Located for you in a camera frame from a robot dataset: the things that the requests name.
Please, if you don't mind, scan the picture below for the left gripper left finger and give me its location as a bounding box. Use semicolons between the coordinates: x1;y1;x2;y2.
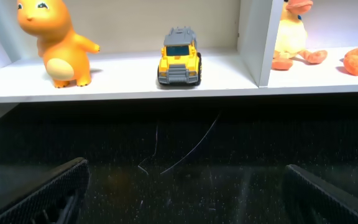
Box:
0;157;90;224

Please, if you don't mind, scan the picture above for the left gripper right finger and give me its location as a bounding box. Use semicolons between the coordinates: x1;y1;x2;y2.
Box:
283;164;358;224

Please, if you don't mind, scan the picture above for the orange dinosaur toy figure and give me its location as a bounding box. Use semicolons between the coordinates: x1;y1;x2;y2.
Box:
16;0;101;89

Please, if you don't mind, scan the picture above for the grey and yellow toy truck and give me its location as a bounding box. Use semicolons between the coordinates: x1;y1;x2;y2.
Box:
157;26;203;87

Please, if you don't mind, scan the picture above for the white shelf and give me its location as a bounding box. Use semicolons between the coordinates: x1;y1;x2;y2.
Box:
0;0;358;131

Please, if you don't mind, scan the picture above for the yellow plush duck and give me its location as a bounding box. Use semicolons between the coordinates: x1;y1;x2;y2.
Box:
271;0;328;71

